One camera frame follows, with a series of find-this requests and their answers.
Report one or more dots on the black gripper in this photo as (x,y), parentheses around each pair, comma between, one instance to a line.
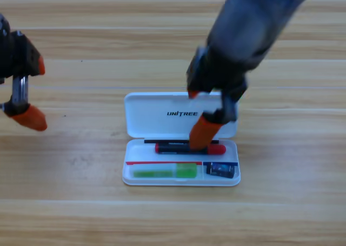
(16,54)
(216,73)

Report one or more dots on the red and black marker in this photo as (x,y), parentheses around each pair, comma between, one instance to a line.
(173,148)

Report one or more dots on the green highlighter pen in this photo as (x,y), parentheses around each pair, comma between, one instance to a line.
(186,171)

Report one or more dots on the blue and black eraser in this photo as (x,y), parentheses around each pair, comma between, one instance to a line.
(220,171)

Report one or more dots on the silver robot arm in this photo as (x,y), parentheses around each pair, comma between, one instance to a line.
(256,21)

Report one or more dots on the white Unitree pencil case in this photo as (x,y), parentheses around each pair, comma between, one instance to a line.
(151,116)

